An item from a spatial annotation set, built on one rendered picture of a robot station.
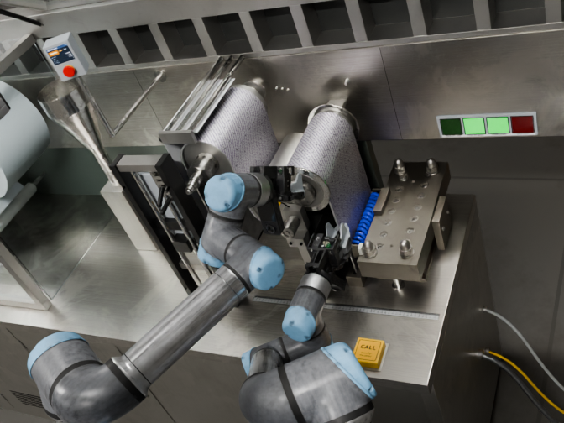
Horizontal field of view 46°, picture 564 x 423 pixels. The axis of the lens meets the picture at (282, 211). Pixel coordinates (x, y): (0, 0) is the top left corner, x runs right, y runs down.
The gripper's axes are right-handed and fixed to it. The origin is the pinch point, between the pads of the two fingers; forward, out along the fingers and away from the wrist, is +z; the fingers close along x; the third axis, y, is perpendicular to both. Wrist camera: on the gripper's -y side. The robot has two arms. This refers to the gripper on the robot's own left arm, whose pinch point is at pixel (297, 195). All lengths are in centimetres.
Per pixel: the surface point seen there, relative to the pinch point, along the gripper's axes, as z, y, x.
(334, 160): 10.6, 8.2, -5.3
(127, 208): 19, -6, 70
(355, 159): 24.5, 8.4, -5.5
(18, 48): 2, 44, 97
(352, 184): 22.0, 1.9, -5.5
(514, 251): 159, -32, -27
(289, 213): 5.5, -5.1, 4.9
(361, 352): 7.1, -39.2, -13.8
